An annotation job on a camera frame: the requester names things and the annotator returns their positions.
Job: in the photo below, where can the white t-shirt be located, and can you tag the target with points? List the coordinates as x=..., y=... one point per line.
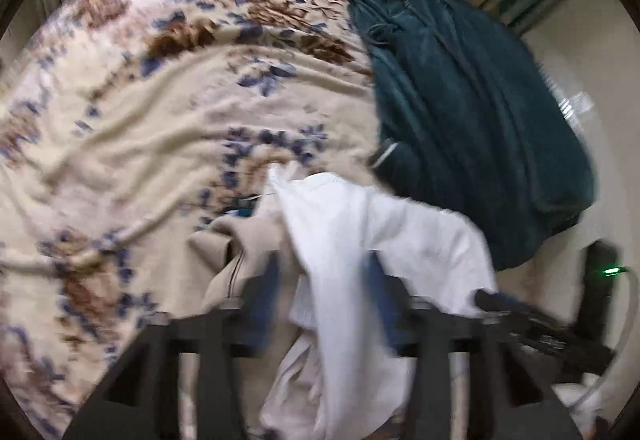
x=360, y=260

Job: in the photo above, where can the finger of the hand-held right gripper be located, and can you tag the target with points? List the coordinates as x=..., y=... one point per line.
x=540, y=332

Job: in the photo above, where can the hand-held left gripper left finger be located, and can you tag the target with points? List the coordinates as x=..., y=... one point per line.
x=262, y=305

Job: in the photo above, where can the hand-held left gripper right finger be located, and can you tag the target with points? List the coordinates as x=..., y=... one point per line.
x=385, y=305

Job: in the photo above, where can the beige garment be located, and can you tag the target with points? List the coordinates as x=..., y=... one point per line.
x=240, y=245

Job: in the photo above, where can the floral and plaid printed blanket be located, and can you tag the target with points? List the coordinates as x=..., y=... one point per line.
x=150, y=110

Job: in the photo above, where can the teal velvet cloth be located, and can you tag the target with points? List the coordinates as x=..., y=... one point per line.
x=470, y=120

